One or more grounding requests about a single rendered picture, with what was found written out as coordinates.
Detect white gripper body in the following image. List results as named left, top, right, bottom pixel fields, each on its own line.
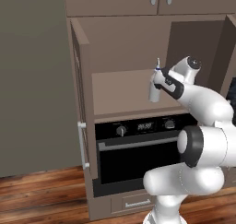
left=152, top=68, right=170, bottom=90

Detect white spray bottle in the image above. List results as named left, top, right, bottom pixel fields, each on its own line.
left=148, top=57, right=162, bottom=103

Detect brown cabinet carcass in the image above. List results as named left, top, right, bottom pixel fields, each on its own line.
left=65, top=13, right=236, bottom=124

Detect brown open cabinet door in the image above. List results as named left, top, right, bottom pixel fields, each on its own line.
left=69, top=17, right=100, bottom=180
left=207, top=14, right=236, bottom=95

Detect black oven knob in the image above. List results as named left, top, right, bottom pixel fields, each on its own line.
left=163, top=119, right=177, bottom=131
left=116, top=124, right=129, bottom=138

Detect black built-in oven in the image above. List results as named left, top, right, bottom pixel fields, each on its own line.
left=92, top=112, right=199, bottom=198

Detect brown drawer front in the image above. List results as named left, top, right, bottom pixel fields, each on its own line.
left=111, top=192, right=156, bottom=216

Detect silver oven door handle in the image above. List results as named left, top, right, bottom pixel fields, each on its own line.
left=97, top=136, right=183, bottom=152

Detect silver cabinet door handle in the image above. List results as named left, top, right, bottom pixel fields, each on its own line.
left=77, top=121, right=91, bottom=170

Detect silver drawer handle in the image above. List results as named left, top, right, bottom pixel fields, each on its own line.
left=124, top=198, right=152, bottom=208

